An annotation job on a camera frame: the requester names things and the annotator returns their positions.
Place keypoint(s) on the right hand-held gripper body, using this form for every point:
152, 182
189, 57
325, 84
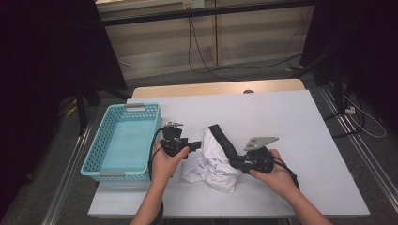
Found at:
259, 143

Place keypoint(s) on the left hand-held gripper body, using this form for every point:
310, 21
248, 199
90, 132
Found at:
172, 137

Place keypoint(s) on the white shorts with black waistband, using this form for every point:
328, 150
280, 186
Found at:
216, 165

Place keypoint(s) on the light blue plastic basket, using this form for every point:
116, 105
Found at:
128, 143

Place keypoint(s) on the person's left hand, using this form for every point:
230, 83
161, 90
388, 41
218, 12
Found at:
165, 168

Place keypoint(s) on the person's right hand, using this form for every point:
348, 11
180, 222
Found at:
278, 179

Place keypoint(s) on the white table mat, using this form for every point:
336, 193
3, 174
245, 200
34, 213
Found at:
206, 203

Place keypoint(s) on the dark round table grommet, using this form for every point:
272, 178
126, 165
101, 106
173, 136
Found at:
248, 91

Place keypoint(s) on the wooden table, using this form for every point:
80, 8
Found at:
203, 89

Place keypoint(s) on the yellow floor tape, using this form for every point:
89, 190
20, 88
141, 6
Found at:
295, 67
71, 110

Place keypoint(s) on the black metal stand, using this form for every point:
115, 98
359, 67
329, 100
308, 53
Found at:
82, 112
338, 87

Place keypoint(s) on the white power adapter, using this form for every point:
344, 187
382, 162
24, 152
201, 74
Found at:
350, 110

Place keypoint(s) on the black horizontal metal bar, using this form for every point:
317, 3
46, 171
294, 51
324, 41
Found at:
200, 12

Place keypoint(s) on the black curtain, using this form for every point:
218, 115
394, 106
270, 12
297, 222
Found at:
369, 47
37, 62

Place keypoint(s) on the aluminium floor rail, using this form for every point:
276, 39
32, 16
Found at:
369, 156
65, 184

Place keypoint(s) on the white wall socket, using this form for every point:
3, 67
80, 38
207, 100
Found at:
194, 3

